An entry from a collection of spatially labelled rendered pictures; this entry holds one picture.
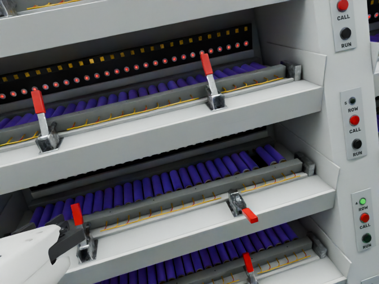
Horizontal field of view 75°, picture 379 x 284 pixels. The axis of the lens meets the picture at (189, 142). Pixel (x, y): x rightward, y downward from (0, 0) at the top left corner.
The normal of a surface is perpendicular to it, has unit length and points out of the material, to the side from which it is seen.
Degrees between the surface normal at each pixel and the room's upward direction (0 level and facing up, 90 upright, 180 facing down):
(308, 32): 90
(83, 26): 109
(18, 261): 70
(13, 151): 19
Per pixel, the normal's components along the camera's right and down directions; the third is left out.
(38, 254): 0.92, -0.40
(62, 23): 0.22, 0.46
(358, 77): 0.16, 0.15
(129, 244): -0.16, -0.85
